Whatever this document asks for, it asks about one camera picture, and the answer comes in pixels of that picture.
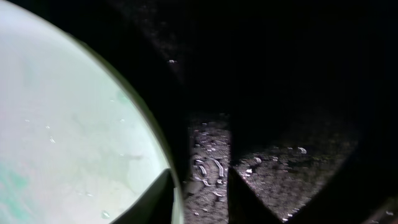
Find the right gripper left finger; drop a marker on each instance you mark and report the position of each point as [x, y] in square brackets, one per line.
[154, 206]

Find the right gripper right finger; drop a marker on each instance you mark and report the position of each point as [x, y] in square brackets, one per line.
[244, 207]

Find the mint green plate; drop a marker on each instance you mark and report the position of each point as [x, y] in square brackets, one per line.
[77, 145]

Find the round black tray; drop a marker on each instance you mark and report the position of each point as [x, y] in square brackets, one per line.
[309, 87]

